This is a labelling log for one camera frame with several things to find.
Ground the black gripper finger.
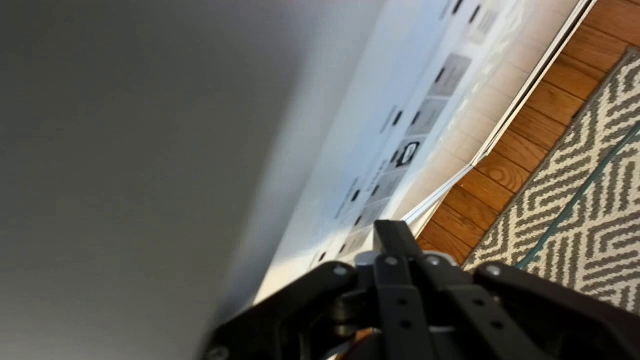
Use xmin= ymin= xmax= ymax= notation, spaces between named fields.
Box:
xmin=375 ymin=219 xmax=422 ymax=257

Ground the patterned grey cream rug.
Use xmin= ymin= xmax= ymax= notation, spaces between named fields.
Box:
xmin=465 ymin=48 xmax=640 ymax=313

